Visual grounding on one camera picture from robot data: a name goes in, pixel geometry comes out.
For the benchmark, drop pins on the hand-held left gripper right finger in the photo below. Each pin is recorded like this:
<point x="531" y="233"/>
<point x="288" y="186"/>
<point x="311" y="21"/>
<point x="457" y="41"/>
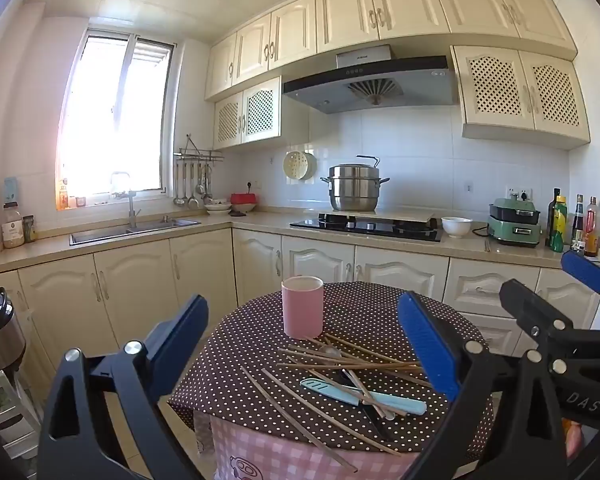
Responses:
<point x="425" y="340"/>

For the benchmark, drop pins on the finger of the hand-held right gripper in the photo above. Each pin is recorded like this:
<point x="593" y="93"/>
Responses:
<point x="587" y="271"/>
<point x="535" y="310"/>

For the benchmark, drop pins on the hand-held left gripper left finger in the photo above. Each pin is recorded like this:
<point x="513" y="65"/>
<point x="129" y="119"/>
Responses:
<point x="180" y="330"/>

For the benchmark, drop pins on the bunch of wooden chopsticks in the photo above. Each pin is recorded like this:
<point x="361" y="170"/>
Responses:
<point x="350" y="365"/>

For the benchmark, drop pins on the metal spoon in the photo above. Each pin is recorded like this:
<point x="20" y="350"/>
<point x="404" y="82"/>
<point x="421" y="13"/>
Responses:
<point x="331" y="351"/>

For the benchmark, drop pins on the black knife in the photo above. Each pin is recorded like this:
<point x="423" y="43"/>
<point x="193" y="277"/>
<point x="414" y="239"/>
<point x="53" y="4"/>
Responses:
<point x="380" y="425"/>

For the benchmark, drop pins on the light blue sheathed knife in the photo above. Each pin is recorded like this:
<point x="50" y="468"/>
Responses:
<point x="330" y="391"/>

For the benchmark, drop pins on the person's right hand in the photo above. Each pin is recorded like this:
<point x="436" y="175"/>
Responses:
<point x="573" y="440"/>

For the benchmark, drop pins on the red-brown sauce bottle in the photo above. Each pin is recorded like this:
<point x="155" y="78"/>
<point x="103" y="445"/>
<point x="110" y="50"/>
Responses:
<point x="591" y="232"/>

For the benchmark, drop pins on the dark sauce bottle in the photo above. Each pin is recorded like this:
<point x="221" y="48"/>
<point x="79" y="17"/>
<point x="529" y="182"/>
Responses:
<point x="577" y="225"/>

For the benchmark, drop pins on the dark green oil bottle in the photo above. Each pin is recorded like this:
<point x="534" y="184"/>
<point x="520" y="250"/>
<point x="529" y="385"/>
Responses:
<point x="554" y="205"/>

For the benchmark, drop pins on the green electric cooker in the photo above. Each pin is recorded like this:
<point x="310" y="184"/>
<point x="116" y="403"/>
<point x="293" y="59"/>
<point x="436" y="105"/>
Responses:
<point x="515" y="232"/>

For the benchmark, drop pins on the brown polka-dot tablecloth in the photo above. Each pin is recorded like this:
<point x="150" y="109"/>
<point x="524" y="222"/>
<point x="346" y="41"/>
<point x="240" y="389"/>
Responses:
<point x="260" y="350"/>

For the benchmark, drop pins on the white bowl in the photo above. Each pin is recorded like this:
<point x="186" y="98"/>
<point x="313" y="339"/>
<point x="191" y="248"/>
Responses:
<point x="456" y="229"/>

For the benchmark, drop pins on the black gas hob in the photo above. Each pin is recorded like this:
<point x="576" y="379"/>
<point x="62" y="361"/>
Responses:
<point x="380" y="230"/>

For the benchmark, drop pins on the stainless steel sink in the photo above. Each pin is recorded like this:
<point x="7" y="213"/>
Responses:
<point x="105" y="234"/>

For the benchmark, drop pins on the stacked white dishes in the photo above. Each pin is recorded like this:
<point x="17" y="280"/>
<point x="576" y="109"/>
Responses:
<point x="217" y="207"/>

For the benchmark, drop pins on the metal faucet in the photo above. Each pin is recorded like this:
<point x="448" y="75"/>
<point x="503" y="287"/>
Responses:
<point x="131" y="210"/>

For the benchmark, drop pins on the pink checked table cover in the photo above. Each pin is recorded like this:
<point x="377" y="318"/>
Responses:
<point x="260" y="450"/>

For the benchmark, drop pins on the red container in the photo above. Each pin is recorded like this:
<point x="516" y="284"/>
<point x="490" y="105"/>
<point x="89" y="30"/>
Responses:
<point x="242" y="200"/>

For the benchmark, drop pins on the small pink cup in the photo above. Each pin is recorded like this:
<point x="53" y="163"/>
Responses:
<point x="80" y="202"/>

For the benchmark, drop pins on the stainless steel steamer pot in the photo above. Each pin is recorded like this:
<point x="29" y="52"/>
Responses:
<point x="355" y="190"/>

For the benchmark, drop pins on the orange bottle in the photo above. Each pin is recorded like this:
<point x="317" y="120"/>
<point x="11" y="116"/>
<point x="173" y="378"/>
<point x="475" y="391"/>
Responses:
<point x="63" y="197"/>

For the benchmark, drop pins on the silver rice cooker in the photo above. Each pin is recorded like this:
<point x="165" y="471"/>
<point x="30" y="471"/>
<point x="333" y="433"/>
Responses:
<point x="0" y="340"/>

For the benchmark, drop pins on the small green jar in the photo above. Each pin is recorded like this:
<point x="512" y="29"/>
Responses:
<point x="29" y="230"/>

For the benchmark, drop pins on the white step stool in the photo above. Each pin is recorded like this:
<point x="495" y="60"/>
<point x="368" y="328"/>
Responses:
<point x="10" y="410"/>

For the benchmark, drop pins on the white-label glass jar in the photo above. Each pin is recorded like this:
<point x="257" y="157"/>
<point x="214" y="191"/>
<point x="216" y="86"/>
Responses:
<point x="12" y="232"/>

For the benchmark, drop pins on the cream perforated steamer plate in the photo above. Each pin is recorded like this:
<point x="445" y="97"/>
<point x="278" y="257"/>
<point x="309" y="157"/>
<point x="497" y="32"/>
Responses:
<point x="295" y="166"/>

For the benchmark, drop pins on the teal card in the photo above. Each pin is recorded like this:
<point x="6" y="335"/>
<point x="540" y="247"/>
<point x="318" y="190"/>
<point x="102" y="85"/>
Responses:
<point x="12" y="190"/>

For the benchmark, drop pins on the kitchen window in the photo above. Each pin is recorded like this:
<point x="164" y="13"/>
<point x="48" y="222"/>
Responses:
<point x="105" y="110"/>

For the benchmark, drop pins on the grey range hood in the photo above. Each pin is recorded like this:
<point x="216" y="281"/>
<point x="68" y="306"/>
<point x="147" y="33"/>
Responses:
<point x="330" y="90"/>

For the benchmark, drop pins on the double wall socket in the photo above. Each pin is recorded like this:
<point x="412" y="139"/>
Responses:
<point x="519" y="193"/>

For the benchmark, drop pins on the wall socket with plug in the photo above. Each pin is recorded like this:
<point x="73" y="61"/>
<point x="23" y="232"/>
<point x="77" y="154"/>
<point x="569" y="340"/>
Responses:
<point x="251" y="186"/>

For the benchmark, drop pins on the metal wall utensil rack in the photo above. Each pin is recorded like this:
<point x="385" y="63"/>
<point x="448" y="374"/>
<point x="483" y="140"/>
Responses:
<point x="197" y="155"/>

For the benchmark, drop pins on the wide lattice-door wall cabinet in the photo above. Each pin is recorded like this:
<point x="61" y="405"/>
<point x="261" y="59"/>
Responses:
<point x="495" y="90"/>

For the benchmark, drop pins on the small lattice-door wall cabinet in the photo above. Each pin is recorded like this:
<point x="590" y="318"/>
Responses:
<point x="260" y="110"/>

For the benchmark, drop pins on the cream wall cabinet row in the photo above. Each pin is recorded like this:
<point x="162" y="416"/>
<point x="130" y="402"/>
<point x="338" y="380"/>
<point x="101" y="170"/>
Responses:
<point x="345" y="15"/>

